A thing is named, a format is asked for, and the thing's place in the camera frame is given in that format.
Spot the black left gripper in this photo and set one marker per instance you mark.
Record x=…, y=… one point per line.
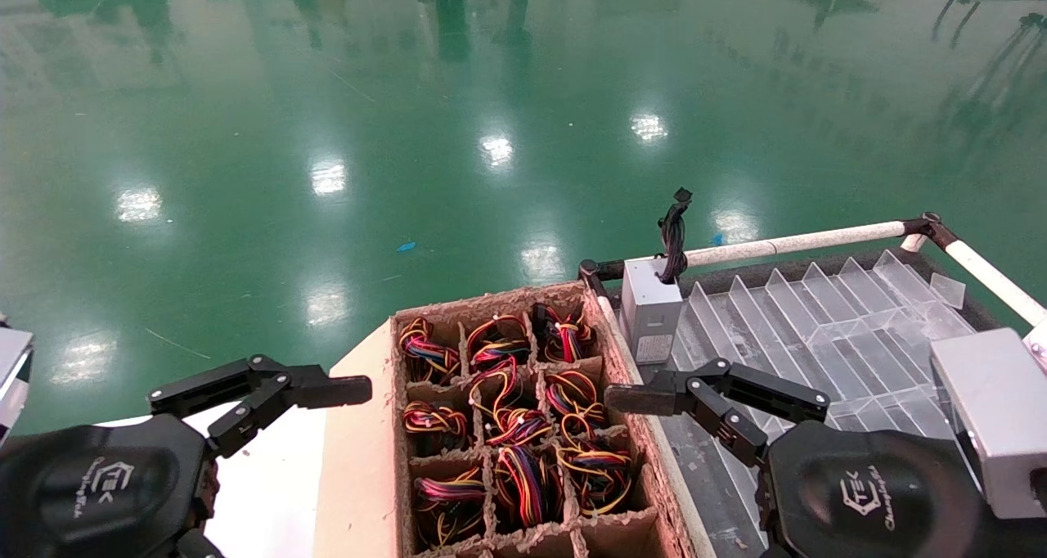
x=82, y=492

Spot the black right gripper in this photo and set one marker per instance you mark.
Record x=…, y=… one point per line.
x=867, y=492

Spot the beige flat board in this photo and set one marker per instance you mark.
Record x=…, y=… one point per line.
x=360, y=476

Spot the cardboard divider box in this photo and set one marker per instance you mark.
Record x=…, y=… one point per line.
x=613, y=537

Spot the clear acrylic divider tray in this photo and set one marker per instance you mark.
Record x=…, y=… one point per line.
x=818, y=329

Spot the long white cart tube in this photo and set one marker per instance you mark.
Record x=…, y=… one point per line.
x=607, y=308
x=998, y=284
x=802, y=241

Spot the black tube corner connector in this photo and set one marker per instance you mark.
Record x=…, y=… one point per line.
x=590, y=273
x=932, y=227

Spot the small clear acrylic piece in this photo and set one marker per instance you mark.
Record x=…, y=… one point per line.
x=949, y=290

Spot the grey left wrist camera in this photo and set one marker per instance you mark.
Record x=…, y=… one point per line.
x=10, y=378

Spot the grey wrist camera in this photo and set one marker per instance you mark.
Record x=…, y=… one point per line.
x=998, y=402
x=10, y=378

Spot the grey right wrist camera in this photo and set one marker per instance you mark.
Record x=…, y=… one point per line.
x=998, y=402

